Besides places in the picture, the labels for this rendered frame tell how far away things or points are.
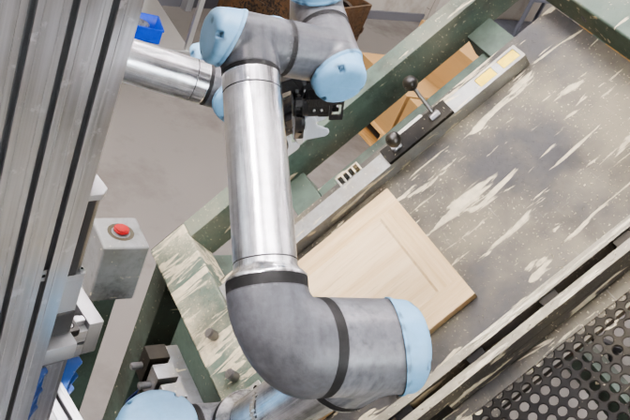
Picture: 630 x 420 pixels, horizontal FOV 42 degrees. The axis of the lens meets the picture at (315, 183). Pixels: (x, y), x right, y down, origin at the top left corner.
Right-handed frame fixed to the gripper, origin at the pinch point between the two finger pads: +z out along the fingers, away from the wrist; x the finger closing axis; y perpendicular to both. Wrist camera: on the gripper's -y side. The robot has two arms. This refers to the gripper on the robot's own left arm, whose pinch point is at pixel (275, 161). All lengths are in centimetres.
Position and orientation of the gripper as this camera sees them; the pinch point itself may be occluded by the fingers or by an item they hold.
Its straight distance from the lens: 175.2
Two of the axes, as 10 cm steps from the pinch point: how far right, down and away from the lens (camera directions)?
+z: 0.3, 6.6, 7.5
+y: 8.2, -4.5, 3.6
